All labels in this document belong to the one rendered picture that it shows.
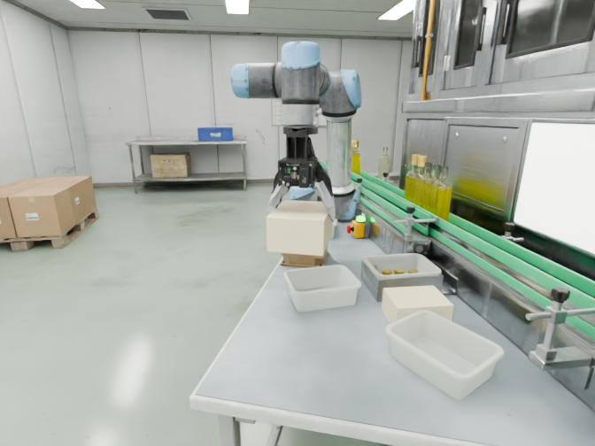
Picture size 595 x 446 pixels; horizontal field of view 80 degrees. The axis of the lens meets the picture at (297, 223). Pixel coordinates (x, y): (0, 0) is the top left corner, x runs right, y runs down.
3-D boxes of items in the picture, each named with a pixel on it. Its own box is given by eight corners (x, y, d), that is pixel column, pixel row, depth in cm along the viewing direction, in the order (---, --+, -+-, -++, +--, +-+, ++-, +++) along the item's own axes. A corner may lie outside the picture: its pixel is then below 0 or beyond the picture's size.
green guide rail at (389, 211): (410, 236, 135) (412, 216, 133) (407, 236, 135) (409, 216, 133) (318, 169, 301) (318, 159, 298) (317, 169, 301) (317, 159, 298)
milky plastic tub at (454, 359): (459, 416, 73) (466, 381, 70) (377, 357, 90) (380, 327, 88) (502, 381, 82) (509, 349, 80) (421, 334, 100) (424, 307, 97)
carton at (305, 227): (266, 251, 75) (266, 217, 73) (284, 228, 90) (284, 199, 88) (322, 256, 73) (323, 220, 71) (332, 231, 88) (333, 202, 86)
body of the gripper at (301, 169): (276, 189, 72) (275, 127, 68) (286, 181, 80) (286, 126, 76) (313, 191, 70) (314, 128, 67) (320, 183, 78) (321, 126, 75)
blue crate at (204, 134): (198, 141, 617) (197, 127, 610) (199, 139, 655) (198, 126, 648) (233, 141, 627) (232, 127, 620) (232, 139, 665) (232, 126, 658)
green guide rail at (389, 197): (428, 235, 136) (430, 215, 134) (426, 235, 136) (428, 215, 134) (327, 168, 302) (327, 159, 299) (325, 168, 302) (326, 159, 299)
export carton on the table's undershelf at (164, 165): (150, 178, 627) (148, 155, 615) (158, 173, 669) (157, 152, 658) (187, 177, 630) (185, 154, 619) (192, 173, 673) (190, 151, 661)
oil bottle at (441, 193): (446, 234, 138) (453, 180, 132) (433, 235, 137) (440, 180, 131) (439, 230, 144) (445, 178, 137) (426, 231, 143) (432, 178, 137)
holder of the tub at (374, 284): (456, 296, 118) (459, 274, 116) (376, 302, 114) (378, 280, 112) (430, 273, 134) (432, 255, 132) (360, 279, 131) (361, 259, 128)
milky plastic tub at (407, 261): (442, 296, 117) (444, 272, 115) (376, 301, 114) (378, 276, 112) (417, 273, 134) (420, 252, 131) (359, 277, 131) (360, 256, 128)
